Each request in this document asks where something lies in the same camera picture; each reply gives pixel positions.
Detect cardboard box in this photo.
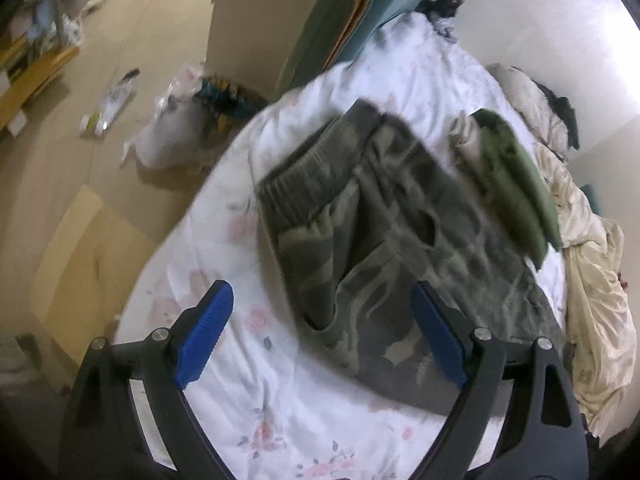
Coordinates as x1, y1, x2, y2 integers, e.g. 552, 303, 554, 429
207, 0, 331, 101

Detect white floral bed sheet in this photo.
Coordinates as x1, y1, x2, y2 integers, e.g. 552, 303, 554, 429
115, 12, 568, 480

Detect green folded cloth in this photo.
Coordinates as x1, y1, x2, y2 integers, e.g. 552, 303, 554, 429
472, 109, 563, 271

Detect plastic bottle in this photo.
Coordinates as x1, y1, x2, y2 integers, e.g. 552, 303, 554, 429
79, 70, 141, 138

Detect beige folded cloth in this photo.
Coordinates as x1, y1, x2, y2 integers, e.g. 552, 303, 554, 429
447, 112, 488, 171

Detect grey white pillow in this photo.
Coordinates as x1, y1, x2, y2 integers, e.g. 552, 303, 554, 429
487, 62, 576, 153

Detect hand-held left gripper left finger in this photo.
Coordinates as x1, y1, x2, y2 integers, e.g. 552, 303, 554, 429
57, 280, 236, 480

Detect flat cardboard sheet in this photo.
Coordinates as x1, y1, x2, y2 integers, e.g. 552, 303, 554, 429
32, 185, 161, 361

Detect white plastic bag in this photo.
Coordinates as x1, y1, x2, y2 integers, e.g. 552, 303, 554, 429
122, 62, 241, 168

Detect camouflage pants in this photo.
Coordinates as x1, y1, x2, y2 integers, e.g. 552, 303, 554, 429
255, 100, 568, 418

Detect teal folded quilt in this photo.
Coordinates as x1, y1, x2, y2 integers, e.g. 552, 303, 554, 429
275, 0, 441, 96

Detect cream crumpled blanket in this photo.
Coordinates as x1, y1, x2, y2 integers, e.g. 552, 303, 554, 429
535, 142, 631, 436

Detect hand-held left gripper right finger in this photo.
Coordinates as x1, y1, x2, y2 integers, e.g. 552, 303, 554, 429
410, 280, 591, 480

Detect wooden shelf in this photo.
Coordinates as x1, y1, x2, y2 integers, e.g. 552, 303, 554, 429
0, 35, 81, 131

